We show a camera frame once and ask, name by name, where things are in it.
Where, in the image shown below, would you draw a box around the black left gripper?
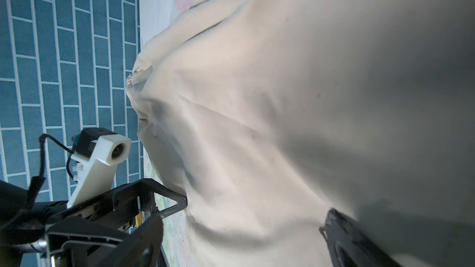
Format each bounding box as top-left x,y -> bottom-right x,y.
1,179 -> 188,267

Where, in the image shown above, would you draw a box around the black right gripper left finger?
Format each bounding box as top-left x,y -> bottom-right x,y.
96,214 -> 164,267

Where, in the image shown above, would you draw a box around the beige drawstring shorts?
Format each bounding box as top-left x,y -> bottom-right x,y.
127,0 -> 475,267

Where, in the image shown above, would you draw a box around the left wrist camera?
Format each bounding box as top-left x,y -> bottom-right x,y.
67,127 -> 132,208

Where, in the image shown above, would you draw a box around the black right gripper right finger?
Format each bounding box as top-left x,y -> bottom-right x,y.
319,208 -> 400,267

